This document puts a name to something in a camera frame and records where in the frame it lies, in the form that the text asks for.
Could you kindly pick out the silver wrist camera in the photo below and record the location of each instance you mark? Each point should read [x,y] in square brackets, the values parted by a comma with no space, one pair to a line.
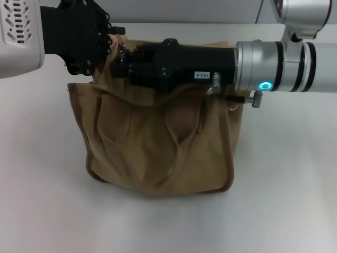
[18,34]
[302,13]

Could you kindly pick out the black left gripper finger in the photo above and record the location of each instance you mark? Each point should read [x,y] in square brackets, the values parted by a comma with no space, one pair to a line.
[116,30]

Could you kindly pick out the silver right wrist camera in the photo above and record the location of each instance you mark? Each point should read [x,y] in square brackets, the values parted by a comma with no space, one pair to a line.
[302,13]

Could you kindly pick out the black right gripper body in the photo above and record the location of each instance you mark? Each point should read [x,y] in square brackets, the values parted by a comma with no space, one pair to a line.
[189,63]

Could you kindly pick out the khaki canvas food bag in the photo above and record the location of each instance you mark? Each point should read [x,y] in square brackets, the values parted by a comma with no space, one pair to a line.
[158,145]

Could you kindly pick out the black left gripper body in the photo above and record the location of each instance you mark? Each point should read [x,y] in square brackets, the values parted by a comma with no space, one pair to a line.
[76,34]

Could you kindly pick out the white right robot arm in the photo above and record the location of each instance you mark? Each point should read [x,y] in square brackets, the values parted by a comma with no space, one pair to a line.
[289,68]

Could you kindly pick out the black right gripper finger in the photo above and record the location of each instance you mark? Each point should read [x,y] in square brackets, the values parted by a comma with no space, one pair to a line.
[139,73]
[143,54]

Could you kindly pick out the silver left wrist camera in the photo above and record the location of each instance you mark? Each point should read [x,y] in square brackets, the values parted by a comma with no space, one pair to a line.
[18,34]

